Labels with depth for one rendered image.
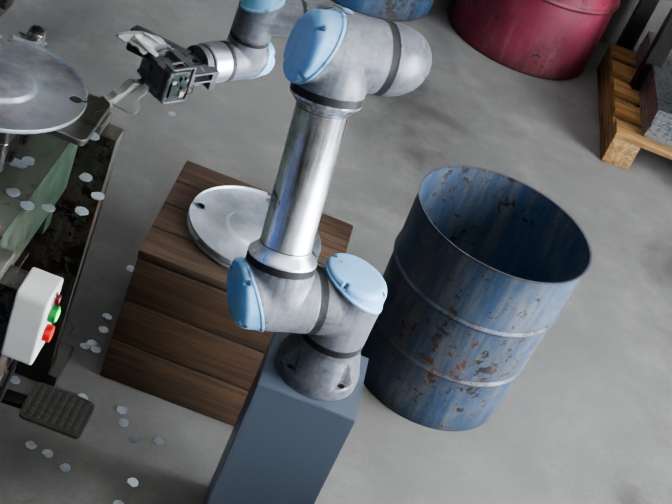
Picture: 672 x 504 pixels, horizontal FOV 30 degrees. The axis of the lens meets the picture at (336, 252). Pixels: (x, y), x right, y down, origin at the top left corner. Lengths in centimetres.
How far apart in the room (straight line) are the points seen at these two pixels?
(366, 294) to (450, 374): 81
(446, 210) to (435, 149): 101
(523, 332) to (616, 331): 85
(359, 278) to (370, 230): 141
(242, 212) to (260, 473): 64
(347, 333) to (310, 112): 40
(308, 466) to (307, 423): 10
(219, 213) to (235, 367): 33
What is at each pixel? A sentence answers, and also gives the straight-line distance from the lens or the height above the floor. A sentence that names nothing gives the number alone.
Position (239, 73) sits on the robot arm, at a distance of 231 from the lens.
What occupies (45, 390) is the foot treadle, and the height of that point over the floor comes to 16.
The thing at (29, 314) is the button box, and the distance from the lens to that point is 192.
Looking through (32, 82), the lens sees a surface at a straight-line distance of 207.
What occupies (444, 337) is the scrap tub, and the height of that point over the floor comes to 26.
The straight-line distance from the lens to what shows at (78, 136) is 199.
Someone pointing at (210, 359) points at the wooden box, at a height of 15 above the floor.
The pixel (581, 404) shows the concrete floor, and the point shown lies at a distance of 327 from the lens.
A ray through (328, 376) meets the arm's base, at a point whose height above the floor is 50.
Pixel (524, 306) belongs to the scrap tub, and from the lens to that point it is 272.
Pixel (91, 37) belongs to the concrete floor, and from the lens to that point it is 392.
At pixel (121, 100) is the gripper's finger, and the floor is 72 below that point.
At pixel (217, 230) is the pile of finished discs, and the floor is 37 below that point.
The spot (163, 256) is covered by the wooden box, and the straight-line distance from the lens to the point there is 251.
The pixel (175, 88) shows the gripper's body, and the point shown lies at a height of 78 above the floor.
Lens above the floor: 184
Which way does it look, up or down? 33 degrees down
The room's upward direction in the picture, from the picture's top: 24 degrees clockwise
